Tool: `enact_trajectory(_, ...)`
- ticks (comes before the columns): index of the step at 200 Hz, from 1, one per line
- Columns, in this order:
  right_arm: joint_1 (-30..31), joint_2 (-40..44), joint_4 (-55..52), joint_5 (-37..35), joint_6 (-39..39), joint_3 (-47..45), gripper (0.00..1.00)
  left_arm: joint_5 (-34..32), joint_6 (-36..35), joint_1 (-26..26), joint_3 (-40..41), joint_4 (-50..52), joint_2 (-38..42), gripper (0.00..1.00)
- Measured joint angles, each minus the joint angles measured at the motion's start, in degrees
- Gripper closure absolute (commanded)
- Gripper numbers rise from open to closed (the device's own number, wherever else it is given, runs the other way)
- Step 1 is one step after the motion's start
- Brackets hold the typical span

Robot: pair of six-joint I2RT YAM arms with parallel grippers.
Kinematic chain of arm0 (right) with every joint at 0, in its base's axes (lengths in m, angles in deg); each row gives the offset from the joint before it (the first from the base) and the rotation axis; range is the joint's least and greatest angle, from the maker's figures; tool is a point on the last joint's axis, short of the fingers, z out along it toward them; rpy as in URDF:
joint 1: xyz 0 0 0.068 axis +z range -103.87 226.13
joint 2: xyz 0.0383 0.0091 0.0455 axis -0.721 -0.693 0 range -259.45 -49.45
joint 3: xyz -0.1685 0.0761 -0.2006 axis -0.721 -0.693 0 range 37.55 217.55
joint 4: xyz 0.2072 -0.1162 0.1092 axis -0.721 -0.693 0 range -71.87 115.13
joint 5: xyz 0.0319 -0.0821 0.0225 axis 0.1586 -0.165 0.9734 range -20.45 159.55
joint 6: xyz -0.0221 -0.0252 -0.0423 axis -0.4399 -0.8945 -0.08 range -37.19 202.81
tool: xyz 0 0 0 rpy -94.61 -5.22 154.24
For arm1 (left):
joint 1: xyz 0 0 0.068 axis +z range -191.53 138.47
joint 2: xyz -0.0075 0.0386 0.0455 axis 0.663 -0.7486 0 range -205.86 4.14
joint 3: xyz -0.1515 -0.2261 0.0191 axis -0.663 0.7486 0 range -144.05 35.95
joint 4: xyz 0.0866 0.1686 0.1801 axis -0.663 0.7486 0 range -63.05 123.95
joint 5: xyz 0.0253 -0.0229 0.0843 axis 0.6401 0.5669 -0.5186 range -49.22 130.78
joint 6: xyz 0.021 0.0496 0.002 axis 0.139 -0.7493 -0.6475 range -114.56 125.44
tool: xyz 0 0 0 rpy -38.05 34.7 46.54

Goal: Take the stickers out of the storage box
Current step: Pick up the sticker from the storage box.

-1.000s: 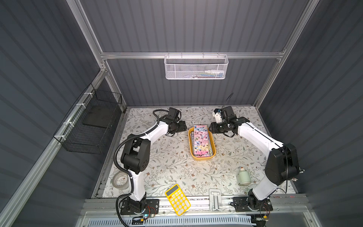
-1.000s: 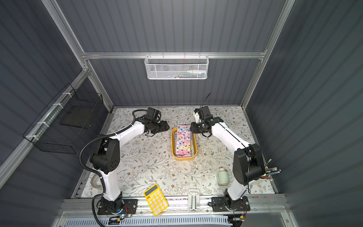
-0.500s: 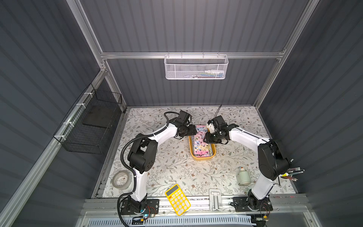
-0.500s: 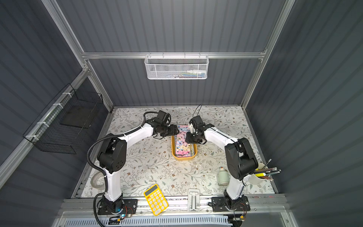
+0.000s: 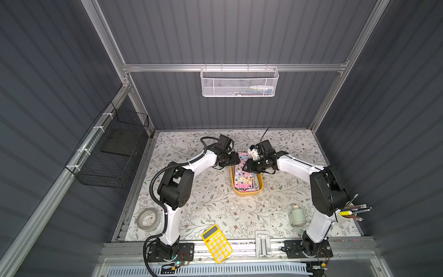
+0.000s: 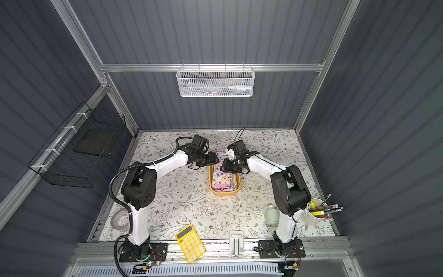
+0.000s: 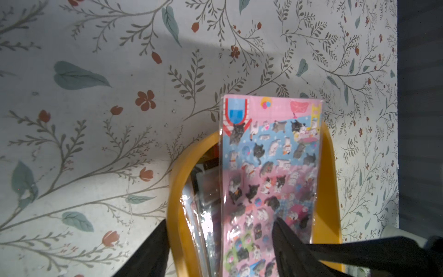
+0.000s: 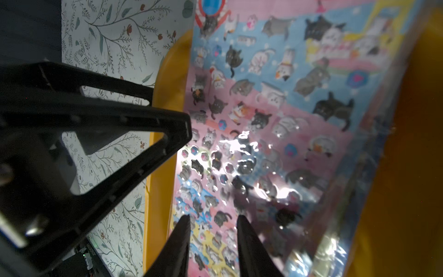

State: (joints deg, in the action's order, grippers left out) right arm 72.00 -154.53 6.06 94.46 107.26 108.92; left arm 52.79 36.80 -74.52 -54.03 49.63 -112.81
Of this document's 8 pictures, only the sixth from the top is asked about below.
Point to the yellow storage tray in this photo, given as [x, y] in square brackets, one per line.
[237, 183]

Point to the black wire basket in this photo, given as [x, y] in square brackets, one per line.
[78, 155]

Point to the items in white basket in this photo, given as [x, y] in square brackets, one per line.
[233, 90]

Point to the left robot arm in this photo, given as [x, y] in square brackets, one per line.
[134, 187]

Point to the pale green bottle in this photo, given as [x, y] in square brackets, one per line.
[271, 215]

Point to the white wire basket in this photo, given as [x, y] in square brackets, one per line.
[192, 83]

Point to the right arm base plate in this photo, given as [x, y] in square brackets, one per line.
[270, 249]

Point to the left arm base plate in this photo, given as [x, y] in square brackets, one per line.
[152, 252]

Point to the pink cat sticker sheet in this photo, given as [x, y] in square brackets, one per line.
[222, 182]

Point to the white pen cup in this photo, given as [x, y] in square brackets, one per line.
[308, 218]

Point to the white metal bracket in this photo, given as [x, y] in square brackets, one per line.
[236, 244]

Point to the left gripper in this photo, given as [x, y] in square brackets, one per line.
[209, 159]

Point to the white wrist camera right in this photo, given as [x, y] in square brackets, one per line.
[230, 151]

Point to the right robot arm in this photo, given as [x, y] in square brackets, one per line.
[290, 192]

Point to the white tape roll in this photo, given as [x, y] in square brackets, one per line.
[120, 220]

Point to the yellow calculator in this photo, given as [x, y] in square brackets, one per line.
[190, 244]

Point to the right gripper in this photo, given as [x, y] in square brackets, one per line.
[229, 164]

